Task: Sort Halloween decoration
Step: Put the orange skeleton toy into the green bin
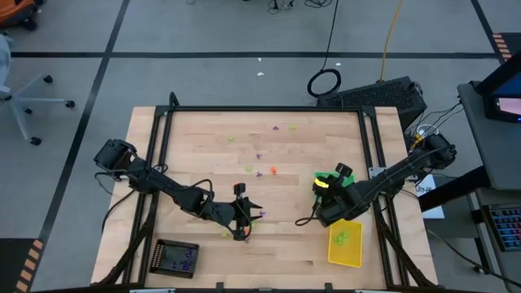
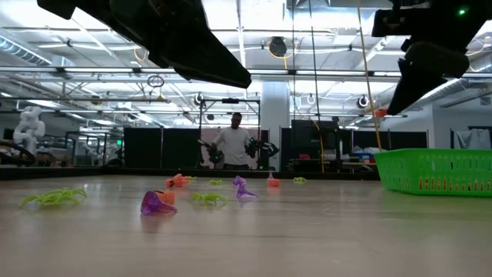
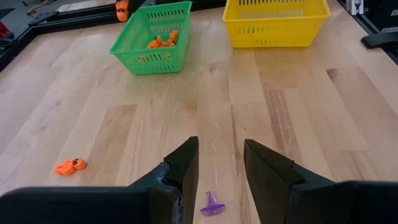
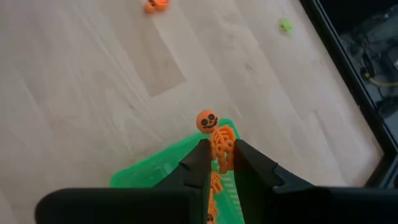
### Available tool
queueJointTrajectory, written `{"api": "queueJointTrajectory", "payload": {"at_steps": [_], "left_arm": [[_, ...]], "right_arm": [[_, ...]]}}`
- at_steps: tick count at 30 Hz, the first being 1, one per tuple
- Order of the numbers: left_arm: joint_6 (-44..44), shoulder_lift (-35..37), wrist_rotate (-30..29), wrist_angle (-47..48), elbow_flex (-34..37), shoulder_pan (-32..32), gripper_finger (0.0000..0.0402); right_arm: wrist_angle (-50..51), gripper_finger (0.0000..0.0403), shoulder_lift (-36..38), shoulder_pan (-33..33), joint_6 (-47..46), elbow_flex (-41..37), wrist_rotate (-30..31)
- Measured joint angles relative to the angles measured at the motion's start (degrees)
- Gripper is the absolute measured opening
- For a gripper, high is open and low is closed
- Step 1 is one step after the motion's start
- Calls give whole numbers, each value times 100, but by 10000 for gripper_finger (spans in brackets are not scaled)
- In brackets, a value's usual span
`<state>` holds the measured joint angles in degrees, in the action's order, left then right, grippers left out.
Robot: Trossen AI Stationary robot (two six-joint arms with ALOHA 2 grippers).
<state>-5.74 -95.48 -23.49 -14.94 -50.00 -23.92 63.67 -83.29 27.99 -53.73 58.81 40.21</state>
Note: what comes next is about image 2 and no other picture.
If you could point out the long ceiling light bar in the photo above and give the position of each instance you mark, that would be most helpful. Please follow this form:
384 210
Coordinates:
307 72

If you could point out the black equipment cart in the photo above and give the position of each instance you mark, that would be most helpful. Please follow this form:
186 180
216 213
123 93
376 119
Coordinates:
307 134

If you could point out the black background robot arm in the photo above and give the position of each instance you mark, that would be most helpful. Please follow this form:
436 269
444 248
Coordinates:
215 154
265 148

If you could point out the pale curtain backdrop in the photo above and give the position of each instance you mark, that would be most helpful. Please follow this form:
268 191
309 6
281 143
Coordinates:
207 132

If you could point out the person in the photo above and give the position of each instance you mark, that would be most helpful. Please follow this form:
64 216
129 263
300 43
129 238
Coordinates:
232 144

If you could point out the black metal gantry frame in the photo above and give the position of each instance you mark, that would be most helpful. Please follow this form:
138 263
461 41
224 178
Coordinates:
230 101

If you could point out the white humanoid robot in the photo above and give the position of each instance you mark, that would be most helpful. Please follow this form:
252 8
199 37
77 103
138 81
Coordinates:
30 127

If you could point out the green plastic basket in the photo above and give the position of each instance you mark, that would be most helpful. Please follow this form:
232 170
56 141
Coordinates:
434 169

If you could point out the grey hanging cloth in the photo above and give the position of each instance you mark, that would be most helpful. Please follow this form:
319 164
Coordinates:
478 138

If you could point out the black partition panel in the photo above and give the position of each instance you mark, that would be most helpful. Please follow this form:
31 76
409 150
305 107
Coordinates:
142 148
407 139
180 148

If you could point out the green spider toy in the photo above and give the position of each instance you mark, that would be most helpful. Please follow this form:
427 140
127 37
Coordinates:
192 178
215 182
73 192
300 180
42 200
209 199

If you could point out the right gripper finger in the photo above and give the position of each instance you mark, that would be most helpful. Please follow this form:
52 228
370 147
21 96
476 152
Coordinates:
413 90

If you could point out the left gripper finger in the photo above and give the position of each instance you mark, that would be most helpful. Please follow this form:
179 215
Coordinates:
184 50

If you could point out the white square pillar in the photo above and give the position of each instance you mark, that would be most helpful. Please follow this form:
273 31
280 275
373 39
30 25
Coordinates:
274 115

